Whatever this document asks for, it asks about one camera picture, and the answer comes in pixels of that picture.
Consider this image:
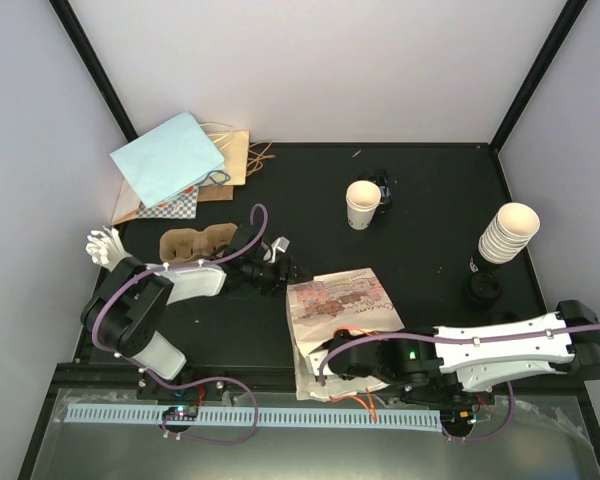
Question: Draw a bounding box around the light blue cable chain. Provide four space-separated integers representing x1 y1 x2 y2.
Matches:
64 402 445 435

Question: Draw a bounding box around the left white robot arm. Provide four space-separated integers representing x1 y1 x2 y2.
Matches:
81 223 313 399

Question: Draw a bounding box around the brown kraft paper bag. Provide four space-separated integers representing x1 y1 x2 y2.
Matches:
111 130 249 225

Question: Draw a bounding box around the black paper coffee cup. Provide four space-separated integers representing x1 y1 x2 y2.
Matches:
375 170 393 208

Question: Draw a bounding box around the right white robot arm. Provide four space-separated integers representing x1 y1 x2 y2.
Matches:
308 300 600 403

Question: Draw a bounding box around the black cup lid stack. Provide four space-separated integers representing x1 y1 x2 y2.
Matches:
466 272 502 303

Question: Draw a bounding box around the checkered paper bag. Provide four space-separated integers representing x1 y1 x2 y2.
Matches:
136 186 199 219

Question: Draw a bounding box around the cream bear paper bag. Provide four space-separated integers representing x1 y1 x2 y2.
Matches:
286 268 404 402

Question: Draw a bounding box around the white plastic cutlery bunch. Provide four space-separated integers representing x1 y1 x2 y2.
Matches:
85 227 130 271

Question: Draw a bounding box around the stack of white cups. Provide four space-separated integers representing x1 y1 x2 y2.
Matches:
477 202 540 265

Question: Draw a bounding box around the light blue paper bag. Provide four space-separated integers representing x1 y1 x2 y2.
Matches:
110 111 224 207

